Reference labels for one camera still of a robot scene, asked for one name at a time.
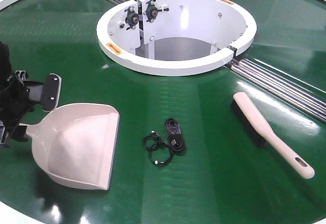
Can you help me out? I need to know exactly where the right steel roller strip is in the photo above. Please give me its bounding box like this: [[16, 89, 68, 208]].
[[225, 59, 325, 123]]

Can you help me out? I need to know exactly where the black bearing block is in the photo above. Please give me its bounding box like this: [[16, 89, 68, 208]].
[[125, 6, 139, 29], [145, 0, 170, 23]]

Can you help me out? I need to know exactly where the pink hand brush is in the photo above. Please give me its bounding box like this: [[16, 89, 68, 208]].
[[233, 92, 315, 179]]

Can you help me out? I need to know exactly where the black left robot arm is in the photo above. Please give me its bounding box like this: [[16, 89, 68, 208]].
[[1, 42, 61, 148]]

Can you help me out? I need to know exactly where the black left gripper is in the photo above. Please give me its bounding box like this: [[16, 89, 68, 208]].
[[1, 71, 62, 148]]

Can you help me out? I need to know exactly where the left black bearing block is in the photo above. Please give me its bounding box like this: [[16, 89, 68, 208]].
[[125, 6, 139, 29]]

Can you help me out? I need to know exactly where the white inner conveyor ring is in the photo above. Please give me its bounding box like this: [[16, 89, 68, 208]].
[[96, 0, 258, 77]]

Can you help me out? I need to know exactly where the thin black cable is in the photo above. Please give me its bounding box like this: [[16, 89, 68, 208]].
[[142, 130, 175, 167]]

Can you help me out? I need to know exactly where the right black bearing block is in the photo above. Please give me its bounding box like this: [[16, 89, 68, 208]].
[[145, 0, 170, 23]]

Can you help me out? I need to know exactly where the pink plastic dustpan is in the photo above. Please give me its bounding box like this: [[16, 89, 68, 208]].
[[25, 103, 120, 190]]

